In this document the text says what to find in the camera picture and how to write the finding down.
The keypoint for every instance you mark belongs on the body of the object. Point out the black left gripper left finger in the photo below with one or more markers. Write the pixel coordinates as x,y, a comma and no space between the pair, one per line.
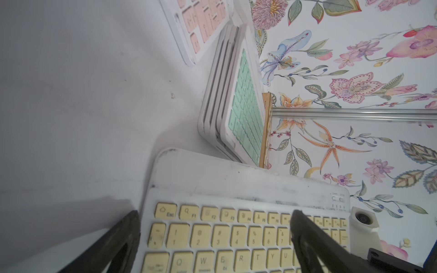
114,252

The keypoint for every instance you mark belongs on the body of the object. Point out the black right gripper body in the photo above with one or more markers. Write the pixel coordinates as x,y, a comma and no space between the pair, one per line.
385,263

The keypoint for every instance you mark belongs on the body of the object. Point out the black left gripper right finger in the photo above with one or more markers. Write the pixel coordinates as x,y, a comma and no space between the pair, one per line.
314,246

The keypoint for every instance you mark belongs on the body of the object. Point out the yellow keyboard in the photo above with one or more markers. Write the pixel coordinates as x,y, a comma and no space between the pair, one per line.
208,215
214,133

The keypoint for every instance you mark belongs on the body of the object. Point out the mint green keyboard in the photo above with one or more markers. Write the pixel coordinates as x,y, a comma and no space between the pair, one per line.
243,118

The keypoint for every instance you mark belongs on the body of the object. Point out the white keyboard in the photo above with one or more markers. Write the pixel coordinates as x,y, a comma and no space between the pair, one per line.
225,83

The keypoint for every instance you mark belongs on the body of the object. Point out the wooden chessboard box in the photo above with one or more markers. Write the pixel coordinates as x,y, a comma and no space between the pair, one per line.
263,162

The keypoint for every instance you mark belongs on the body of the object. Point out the aluminium frame post right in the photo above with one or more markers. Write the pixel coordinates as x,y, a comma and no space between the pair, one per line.
367,114

